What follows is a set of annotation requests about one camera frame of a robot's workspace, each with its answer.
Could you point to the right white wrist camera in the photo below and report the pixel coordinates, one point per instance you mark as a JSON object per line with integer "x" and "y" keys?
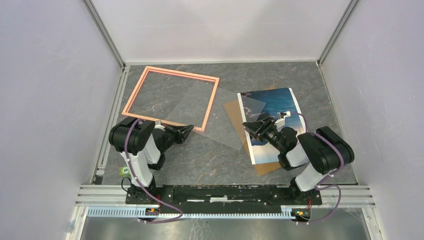
{"x": 281, "y": 118}

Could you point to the clear plastic sheet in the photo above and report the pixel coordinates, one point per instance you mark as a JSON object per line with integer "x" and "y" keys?
{"x": 191, "y": 110}

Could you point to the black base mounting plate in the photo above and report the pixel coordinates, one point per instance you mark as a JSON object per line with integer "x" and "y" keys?
{"x": 220, "y": 199}

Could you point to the white slotted cable duct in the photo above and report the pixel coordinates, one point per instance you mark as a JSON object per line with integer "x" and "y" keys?
{"x": 143, "y": 212}

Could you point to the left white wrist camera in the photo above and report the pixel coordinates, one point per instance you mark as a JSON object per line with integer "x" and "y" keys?
{"x": 158, "y": 125}

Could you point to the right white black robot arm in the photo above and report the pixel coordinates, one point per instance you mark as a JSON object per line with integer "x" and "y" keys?
{"x": 323, "y": 152}

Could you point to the brown cardboard backing board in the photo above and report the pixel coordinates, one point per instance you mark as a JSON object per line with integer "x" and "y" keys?
{"x": 236, "y": 119}

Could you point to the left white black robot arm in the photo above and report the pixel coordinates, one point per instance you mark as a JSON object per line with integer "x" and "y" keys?
{"x": 143, "y": 144}

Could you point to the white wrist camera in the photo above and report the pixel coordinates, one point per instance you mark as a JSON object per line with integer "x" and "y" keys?
{"x": 281, "y": 118}
{"x": 158, "y": 125}

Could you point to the mountain landscape photo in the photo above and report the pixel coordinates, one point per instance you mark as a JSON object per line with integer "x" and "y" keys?
{"x": 256, "y": 105}

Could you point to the green owl sticker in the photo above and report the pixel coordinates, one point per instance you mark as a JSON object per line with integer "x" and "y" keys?
{"x": 124, "y": 171}

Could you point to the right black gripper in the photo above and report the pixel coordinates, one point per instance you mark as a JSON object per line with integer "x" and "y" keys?
{"x": 256, "y": 129}

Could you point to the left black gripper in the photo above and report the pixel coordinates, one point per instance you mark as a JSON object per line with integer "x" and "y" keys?
{"x": 181, "y": 133}

